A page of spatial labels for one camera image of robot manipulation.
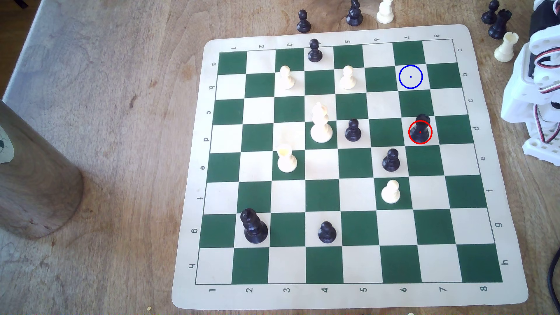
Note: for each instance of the white pawn chess piece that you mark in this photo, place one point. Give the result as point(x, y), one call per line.
point(286, 78)
point(390, 193)
point(348, 78)

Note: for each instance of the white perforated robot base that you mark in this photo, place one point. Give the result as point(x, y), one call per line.
point(542, 152)

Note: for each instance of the green and cream chess mat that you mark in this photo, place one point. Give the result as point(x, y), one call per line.
point(323, 192)

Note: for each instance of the white bishop chess piece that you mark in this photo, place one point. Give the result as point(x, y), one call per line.
point(385, 15)

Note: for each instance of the pale paper sticker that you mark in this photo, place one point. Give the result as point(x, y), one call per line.
point(4, 146)

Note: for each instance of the black rook chess piece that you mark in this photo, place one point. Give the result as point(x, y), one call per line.
point(421, 130)
point(499, 27)

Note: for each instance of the white rook chess piece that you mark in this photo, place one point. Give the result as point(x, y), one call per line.
point(286, 162)
point(505, 50)

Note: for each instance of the black knight chess piece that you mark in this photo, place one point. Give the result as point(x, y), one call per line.
point(354, 16)

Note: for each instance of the black pawn chess piece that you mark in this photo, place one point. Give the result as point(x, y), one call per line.
point(353, 132)
point(327, 234)
point(390, 162)
point(490, 15)
point(314, 52)
point(303, 24)

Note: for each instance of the brown wooden cylinder post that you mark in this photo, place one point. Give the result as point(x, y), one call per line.
point(35, 183)

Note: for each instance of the white printed robot arm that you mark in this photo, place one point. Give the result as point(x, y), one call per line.
point(523, 92)

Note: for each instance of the black king chess piece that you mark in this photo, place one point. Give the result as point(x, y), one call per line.
point(255, 229)

